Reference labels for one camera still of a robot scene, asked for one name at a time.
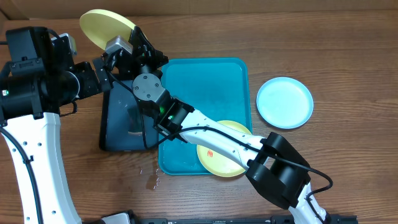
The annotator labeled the yellow-green plate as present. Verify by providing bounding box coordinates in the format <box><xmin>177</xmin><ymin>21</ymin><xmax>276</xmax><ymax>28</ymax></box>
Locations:
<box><xmin>80</xmin><ymin>9</ymin><xmax>136</xmax><ymax>50</ymax></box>
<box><xmin>196</xmin><ymin>120</ymin><xmax>253</xmax><ymax>178</ymax></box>

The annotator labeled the green brown sponge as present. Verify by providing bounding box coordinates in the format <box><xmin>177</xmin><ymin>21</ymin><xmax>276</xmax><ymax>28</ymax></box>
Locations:
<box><xmin>127</xmin><ymin>108</ymin><xmax>142</xmax><ymax>135</ymax></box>

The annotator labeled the light blue plate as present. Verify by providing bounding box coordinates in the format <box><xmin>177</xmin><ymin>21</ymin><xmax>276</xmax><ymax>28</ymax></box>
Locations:
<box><xmin>256</xmin><ymin>77</ymin><xmax>314</xmax><ymax>129</ymax></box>

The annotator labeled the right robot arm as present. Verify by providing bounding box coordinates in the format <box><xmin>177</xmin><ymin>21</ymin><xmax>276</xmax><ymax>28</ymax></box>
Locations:
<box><xmin>103</xmin><ymin>27</ymin><xmax>333</xmax><ymax>223</ymax></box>

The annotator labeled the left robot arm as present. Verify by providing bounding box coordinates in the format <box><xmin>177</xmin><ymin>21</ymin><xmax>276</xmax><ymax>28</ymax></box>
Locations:
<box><xmin>1</xmin><ymin>27</ymin><xmax>111</xmax><ymax>223</ymax></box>

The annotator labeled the black water tray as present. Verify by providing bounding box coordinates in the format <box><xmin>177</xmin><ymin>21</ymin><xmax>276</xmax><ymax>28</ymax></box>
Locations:
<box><xmin>99</xmin><ymin>82</ymin><xmax>159</xmax><ymax>152</ymax></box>

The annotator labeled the teal plastic tray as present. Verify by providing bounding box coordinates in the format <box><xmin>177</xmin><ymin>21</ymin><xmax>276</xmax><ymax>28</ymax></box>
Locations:
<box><xmin>158</xmin><ymin>58</ymin><xmax>252</xmax><ymax>175</ymax></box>

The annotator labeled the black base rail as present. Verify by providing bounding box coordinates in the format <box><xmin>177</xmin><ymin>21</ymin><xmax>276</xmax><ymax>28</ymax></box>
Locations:
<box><xmin>133</xmin><ymin>214</ymin><xmax>358</xmax><ymax>224</ymax></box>

